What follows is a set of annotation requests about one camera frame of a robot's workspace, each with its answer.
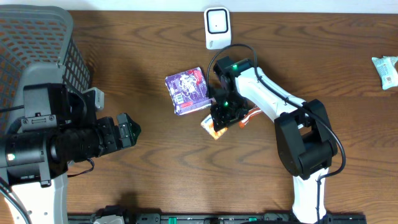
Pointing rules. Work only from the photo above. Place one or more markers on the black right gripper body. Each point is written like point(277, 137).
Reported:
point(231, 109)

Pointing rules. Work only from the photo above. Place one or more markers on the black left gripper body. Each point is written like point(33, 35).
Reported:
point(110, 134)

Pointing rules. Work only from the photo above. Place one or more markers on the orange white snack packet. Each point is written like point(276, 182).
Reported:
point(208, 126)

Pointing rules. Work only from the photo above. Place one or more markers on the brown orange snack packet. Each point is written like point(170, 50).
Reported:
point(251, 113)

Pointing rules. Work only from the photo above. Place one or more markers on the red purple snack bag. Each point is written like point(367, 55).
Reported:
point(188, 91)

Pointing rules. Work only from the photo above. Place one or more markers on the teal snack packet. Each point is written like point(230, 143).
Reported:
point(386, 70)

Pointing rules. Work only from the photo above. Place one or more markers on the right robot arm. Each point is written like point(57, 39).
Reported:
point(304, 143)

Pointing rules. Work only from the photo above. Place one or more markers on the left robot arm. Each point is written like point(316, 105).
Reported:
point(59, 126)

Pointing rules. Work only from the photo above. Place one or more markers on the grey plastic mesh basket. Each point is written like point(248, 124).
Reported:
point(37, 47)

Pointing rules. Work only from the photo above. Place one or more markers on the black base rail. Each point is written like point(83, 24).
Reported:
point(117, 214)

